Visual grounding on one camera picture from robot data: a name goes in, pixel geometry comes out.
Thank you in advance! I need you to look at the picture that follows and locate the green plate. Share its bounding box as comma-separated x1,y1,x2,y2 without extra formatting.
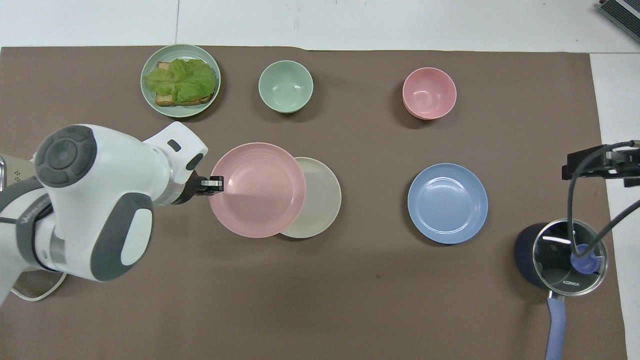
140,44,222,119

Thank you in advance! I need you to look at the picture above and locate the black cable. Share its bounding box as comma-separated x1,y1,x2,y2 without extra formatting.
566,140,640,252
580,199,640,259

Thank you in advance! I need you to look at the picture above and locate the toast slice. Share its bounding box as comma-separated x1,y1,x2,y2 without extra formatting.
154,61,216,107

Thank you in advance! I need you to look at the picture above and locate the green lettuce leaf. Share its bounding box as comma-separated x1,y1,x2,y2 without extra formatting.
144,58,217,103

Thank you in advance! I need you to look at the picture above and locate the dark blue pot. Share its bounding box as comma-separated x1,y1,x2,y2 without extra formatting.
514,222,568,360

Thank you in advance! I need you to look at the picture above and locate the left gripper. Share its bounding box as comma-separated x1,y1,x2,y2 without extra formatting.
180,172,203,206

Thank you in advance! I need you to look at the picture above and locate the black stand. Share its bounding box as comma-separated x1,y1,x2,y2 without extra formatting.
560,143,640,189

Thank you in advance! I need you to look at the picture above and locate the grey ribbed metal device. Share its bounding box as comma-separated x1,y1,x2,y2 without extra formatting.
598,0,640,31

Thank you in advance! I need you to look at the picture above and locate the blue plate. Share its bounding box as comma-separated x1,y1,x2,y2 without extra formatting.
407,163,489,246

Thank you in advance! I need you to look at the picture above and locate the glass pot lid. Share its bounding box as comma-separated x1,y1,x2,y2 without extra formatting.
531,219,609,297

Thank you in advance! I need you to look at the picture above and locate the pink plate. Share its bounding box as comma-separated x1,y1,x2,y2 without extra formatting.
208,142,307,239

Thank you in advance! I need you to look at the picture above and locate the beige plate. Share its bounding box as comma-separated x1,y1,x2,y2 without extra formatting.
278,157,343,240

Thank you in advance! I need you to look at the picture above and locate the pink bowl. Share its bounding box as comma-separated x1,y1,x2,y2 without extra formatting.
402,67,458,121

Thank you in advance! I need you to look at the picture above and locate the green bowl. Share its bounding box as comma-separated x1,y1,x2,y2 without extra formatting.
258,60,315,114

